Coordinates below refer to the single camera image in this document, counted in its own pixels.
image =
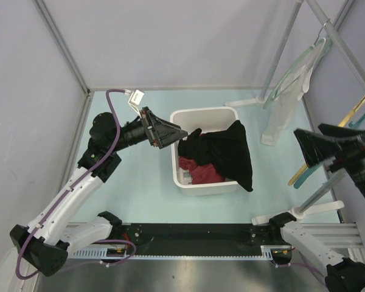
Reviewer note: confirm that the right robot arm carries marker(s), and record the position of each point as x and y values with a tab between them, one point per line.
340	272

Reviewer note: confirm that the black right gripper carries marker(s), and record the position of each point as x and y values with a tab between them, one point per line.
316	146

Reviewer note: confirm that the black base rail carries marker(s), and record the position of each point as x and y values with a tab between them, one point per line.
206	235

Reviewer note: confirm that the yellow plastic hanger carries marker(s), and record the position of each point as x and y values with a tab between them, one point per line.
328	143

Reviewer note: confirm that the white tank top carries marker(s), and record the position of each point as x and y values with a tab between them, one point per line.
289	91

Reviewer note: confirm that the white plastic basket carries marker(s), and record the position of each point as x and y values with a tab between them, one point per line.
209	120

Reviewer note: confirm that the white cable duct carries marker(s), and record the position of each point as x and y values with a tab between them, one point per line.
112	253

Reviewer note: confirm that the metal clothes rack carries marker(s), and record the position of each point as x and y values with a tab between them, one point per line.
256	29

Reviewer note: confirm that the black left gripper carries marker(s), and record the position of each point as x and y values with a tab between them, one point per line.
162	133

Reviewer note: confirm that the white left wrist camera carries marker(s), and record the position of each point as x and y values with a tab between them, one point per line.
134	100

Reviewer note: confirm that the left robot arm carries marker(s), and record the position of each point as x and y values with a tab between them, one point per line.
45	242

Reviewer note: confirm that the red tank top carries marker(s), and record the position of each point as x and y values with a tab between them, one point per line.
200	174

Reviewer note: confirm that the teal plastic hanger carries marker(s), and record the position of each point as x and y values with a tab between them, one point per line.
334	146

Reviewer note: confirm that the black tank top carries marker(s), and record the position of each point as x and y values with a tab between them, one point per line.
226	150

